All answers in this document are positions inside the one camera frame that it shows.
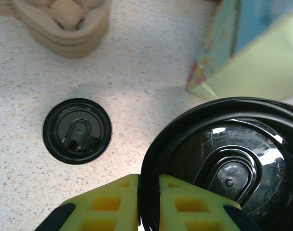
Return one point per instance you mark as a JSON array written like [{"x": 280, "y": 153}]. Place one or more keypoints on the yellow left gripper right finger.
[{"x": 184, "y": 204}]

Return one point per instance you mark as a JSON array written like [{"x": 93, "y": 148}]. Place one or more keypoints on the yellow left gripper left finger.
[{"x": 107, "y": 204}]

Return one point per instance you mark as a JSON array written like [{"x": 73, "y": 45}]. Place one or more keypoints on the black-lidded cup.
[{"x": 184, "y": 144}]

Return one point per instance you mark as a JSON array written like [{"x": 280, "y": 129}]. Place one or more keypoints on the green patterned paper bag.
[{"x": 257, "y": 60}]

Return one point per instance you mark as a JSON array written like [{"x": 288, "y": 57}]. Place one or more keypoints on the black plastic lid stack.
[{"x": 76, "y": 130}]

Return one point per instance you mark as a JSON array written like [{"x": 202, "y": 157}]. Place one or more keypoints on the brown pulp cup carrier stack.
[{"x": 64, "y": 43}]

